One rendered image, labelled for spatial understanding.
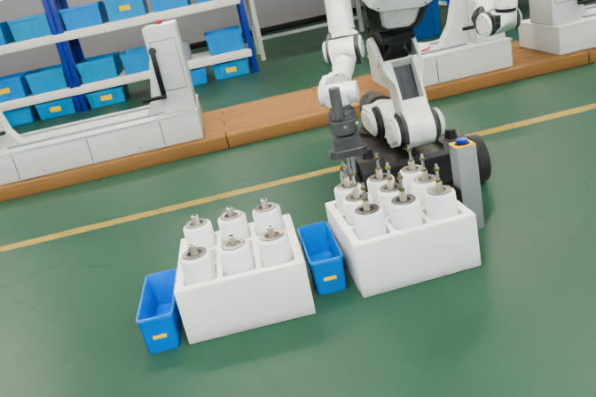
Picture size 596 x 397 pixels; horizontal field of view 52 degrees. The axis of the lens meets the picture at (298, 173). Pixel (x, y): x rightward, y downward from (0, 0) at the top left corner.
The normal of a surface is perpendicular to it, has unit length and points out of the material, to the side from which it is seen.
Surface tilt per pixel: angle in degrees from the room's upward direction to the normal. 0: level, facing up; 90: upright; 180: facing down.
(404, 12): 127
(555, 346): 0
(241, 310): 90
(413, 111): 54
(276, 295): 90
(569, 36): 90
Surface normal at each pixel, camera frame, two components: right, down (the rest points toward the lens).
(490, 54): 0.15, 0.29
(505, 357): -0.19, -0.93
